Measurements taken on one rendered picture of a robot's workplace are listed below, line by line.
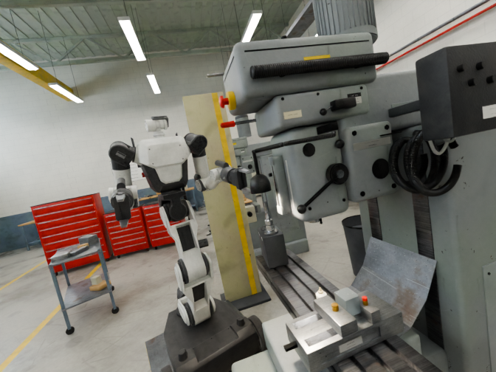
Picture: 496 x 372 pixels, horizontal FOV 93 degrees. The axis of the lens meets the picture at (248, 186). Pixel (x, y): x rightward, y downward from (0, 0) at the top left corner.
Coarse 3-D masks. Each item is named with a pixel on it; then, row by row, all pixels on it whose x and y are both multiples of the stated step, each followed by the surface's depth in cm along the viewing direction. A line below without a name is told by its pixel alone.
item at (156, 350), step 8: (240, 312) 184; (160, 336) 174; (152, 344) 167; (160, 344) 166; (152, 352) 160; (160, 352) 158; (256, 352) 143; (152, 360) 153; (160, 360) 151; (168, 360) 150; (152, 368) 146; (160, 368) 145
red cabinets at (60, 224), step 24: (48, 216) 457; (72, 216) 469; (96, 216) 483; (144, 216) 523; (48, 240) 459; (72, 240) 472; (120, 240) 498; (144, 240) 508; (168, 240) 511; (48, 264) 461; (72, 264) 474
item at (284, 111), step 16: (288, 96) 71; (304, 96) 73; (320, 96) 74; (336, 96) 75; (352, 96) 76; (272, 112) 74; (288, 112) 72; (304, 112) 73; (336, 112) 75; (352, 112) 77; (272, 128) 77; (288, 128) 77
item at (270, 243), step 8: (264, 232) 139; (272, 232) 136; (280, 232) 138; (264, 240) 134; (272, 240) 135; (280, 240) 136; (264, 248) 137; (272, 248) 135; (280, 248) 136; (264, 256) 146; (272, 256) 136; (280, 256) 136; (272, 264) 136; (280, 264) 137
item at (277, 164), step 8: (272, 160) 82; (280, 160) 83; (272, 168) 84; (280, 168) 83; (272, 176) 86; (280, 176) 83; (280, 184) 83; (280, 192) 83; (288, 192) 84; (280, 200) 84; (288, 200) 84; (280, 208) 84; (288, 208) 84
